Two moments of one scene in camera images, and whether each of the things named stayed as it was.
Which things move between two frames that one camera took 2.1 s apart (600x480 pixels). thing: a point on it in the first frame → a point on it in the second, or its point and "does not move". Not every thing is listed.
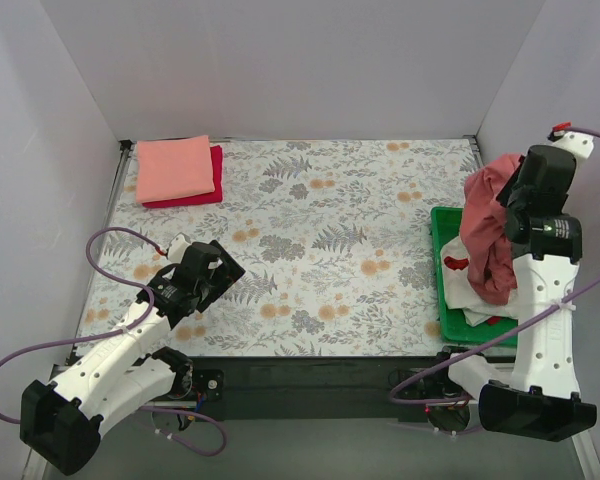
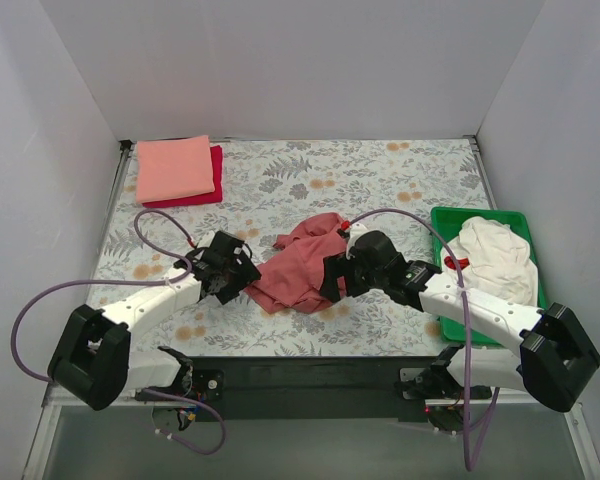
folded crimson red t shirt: x=213 y=196 does not move
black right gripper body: x=506 y=191 → x=333 y=275
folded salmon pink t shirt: x=173 y=168 does not move
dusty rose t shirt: x=484 y=229 → x=290 y=281
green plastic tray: x=446 y=225 does not move
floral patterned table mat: x=332 y=240 does not move
